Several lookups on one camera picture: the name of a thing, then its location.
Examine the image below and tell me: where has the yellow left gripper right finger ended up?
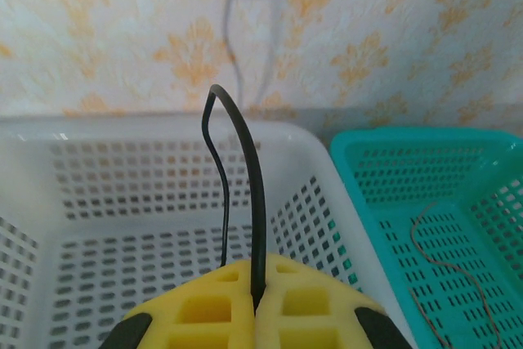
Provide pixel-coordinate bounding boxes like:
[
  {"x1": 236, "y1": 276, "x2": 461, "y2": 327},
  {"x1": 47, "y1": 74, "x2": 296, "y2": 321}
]
[{"x1": 256, "y1": 252, "x2": 414, "y2": 349}]

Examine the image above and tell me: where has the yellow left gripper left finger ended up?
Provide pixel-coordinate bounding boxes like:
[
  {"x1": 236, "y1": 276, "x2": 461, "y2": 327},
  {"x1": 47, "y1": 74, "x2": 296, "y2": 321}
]
[{"x1": 100, "y1": 258, "x2": 258, "y2": 349}]

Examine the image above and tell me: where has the thin black cable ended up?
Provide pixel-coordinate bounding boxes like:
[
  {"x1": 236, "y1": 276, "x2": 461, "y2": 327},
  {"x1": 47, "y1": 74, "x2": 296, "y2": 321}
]
[{"x1": 201, "y1": 83, "x2": 267, "y2": 314}]

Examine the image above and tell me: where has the thin orange cable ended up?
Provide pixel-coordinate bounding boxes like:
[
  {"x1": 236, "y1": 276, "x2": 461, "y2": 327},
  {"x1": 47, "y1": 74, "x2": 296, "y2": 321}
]
[{"x1": 408, "y1": 200, "x2": 504, "y2": 349}]

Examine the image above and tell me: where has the white plastic basket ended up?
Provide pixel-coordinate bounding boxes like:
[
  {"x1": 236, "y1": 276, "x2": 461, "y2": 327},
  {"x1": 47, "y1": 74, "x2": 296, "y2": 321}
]
[{"x1": 0, "y1": 114, "x2": 414, "y2": 349}]

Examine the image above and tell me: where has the teal plastic basket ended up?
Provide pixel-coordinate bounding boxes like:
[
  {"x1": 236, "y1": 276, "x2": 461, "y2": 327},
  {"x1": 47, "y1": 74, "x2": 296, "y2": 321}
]
[{"x1": 328, "y1": 127, "x2": 523, "y2": 349}]

